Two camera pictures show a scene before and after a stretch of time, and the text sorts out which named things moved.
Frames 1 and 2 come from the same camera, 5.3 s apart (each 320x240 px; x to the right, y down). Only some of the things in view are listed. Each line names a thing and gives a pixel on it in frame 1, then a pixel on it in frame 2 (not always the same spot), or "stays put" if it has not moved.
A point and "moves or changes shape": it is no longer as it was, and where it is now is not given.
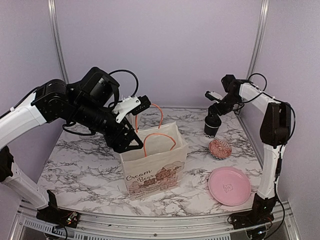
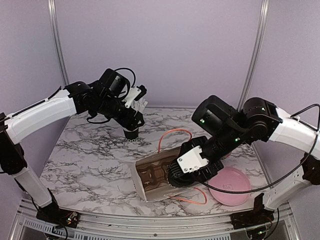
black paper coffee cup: [212, 124] moves or changes shape
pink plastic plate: [229, 186] stays put
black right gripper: [220, 111] → [206, 172]
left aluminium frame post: [53, 15] stays put
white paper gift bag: [157, 168] moves or changes shape
